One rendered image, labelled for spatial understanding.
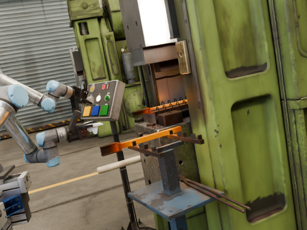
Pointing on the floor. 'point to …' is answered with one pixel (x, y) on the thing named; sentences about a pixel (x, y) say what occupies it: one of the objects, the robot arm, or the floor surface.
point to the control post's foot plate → (135, 226)
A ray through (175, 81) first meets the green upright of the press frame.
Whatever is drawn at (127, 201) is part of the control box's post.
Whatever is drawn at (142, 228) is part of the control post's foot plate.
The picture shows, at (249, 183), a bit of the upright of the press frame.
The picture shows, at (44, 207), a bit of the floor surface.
